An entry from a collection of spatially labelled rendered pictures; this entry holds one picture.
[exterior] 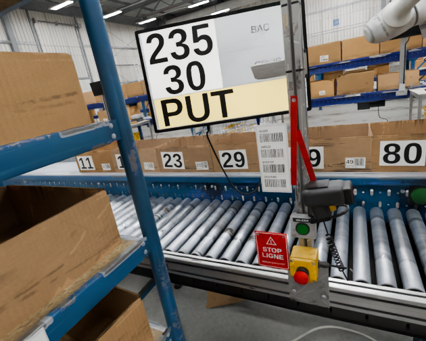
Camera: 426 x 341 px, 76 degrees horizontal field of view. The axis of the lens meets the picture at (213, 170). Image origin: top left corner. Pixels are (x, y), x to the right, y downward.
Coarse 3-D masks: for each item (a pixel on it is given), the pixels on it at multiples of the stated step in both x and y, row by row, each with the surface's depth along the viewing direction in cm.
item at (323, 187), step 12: (324, 180) 70; (336, 180) 69; (348, 180) 68; (312, 192) 68; (324, 192) 66; (336, 192) 65; (348, 192) 64; (312, 204) 69; (324, 204) 67; (336, 204) 66; (348, 204) 65; (324, 216) 70
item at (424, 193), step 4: (420, 188) 109; (424, 188) 108; (412, 192) 110; (416, 192) 109; (420, 192) 109; (424, 192) 108; (412, 196) 111; (416, 196) 110; (420, 196) 109; (424, 196) 109; (416, 200) 110; (420, 200) 110; (424, 200) 109
